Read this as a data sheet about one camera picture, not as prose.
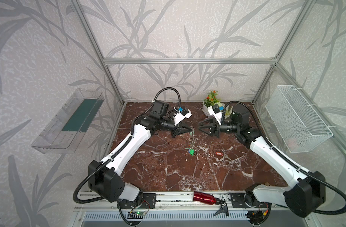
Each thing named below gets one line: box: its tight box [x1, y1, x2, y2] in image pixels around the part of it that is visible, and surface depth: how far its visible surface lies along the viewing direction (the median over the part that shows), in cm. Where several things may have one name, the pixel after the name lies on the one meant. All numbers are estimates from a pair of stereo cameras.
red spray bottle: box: [192, 191, 225, 206], surface depth 74 cm
